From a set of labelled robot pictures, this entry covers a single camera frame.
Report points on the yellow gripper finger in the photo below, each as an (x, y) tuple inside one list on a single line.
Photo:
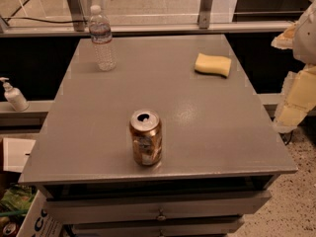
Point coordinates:
[(285, 39), (297, 99)]

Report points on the yellow sponge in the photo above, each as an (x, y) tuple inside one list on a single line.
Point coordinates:
[(212, 64)]

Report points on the orange soda can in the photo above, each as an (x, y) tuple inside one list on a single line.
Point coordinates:
[(145, 129)]

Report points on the red soda can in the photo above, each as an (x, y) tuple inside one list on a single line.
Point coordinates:
[(10, 230)]

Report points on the grey cabinet with drawers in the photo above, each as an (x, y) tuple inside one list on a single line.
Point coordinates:
[(220, 152)]

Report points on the top drawer knob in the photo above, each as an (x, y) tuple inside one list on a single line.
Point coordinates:
[(161, 216)]

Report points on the clear plastic water bottle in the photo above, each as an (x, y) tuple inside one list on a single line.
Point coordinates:
[(102, 39)]

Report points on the white pump dispenser bottle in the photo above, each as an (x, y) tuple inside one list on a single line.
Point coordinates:
[(14, 96)]

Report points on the white cardboard box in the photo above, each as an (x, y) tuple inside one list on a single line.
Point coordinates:
[(37, 223)]

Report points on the green snack bag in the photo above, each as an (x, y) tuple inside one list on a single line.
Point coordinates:
[(17, 200)]

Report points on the metal window frame rail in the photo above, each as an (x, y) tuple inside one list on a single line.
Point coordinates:
[(69, 18)]

